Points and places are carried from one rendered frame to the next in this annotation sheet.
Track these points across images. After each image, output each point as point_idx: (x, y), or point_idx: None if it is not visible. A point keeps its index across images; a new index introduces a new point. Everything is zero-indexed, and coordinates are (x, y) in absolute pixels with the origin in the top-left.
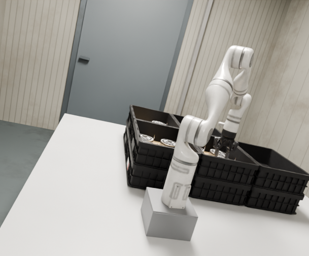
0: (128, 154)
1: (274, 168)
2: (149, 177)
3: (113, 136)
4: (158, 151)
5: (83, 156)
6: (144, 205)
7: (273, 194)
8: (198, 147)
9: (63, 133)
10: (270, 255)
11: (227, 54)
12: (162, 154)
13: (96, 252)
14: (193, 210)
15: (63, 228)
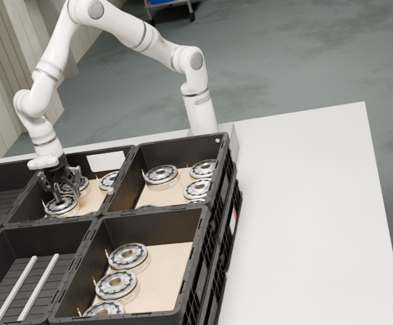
0: (228, 227)
1: (29, 160)
2: None
3: None
4: (200, 145)
5: (312, 238)
6: (233, 153)
7: None
8: (125, 161)
9: (379, 307)
10: None
11: (108, 2)
12: (193, 149)
13: (286, 126)
14: (188, 133)
15: (317, 134)
